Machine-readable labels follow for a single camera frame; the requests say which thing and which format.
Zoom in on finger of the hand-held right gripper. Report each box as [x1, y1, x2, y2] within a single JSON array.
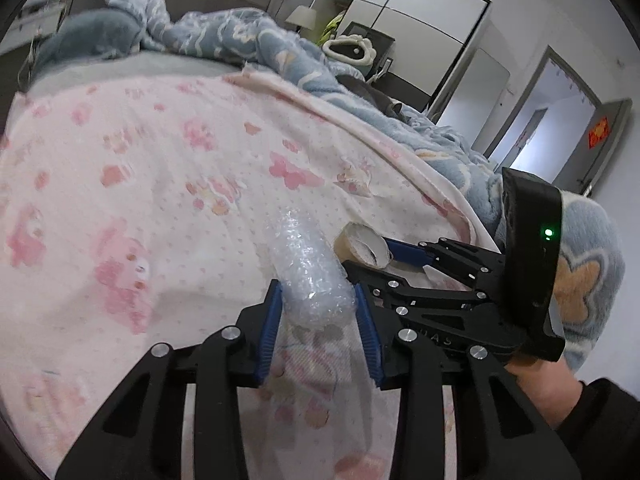
[[385, 237, 508, 288], [344, 261, 503, 323]]

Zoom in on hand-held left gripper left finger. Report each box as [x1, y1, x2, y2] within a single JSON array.
[[55, 280, 286, 480]]

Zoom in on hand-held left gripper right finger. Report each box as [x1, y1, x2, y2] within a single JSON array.
[[352, 282, 581, 480]]

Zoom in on brown cardboard tape roll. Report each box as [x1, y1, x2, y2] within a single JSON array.
[[334, 222, 392, 268]]

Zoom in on clear bubble wrap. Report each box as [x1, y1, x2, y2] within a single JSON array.
[[267, 207, 357, 333]]

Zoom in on person's right forearm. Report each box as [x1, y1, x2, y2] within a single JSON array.
[[550, 377, 640, 480]]

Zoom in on person's right hand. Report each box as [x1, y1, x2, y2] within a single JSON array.
[[505, 354, 584, 429]]

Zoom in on grey door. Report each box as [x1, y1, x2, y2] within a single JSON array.
[[575, 99, 633, 198]]

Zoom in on red door decoration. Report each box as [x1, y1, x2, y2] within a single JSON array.
[[587, 116, 611, 150]]

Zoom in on grey cat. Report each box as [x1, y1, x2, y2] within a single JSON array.
[[335, 74, 406, 121]]

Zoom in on white flat door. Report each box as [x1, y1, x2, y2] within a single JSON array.
[[435, 47, 511, 156]]

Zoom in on white round pet bed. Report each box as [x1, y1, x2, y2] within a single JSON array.
[[321, 34, 376, 68]]

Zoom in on pink printed blanket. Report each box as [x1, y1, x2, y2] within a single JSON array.
[[0, 67, 501, 480]]

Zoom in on black bedside cabinet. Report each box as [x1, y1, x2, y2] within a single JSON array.
[[342, 21, 396, 83]]

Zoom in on green cloth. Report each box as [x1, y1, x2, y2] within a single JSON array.
[[320, 12, 346, 46]]

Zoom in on white and black wardrobe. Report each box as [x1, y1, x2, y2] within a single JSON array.
[[312, 0, 491, 111]]

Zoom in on table lamp with grey shade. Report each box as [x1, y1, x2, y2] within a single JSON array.
[[285, 5, 317, 33]]

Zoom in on blue patterned duvet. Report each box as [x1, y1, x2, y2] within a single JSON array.
[[92, 0, 626, 373]]

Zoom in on grey-blue pillow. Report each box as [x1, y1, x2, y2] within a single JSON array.
[[35, 10, 146, 78]]

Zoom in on white dressing table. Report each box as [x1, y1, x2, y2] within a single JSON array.
[[5, 0, 71, 56]]

